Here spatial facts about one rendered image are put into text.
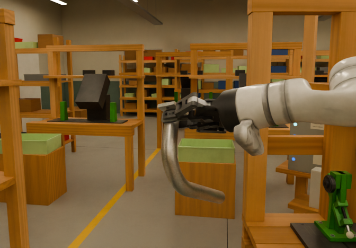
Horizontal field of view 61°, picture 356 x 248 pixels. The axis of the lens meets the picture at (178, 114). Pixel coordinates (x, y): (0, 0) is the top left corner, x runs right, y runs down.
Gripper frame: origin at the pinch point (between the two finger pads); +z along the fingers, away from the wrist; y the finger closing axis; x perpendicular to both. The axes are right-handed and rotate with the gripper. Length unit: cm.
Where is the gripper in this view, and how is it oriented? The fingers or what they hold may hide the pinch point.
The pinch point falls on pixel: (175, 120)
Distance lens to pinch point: 59.9
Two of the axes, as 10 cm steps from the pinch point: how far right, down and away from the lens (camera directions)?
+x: -1.0, 9.0, -4.2
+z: -8.4, 1.5, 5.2
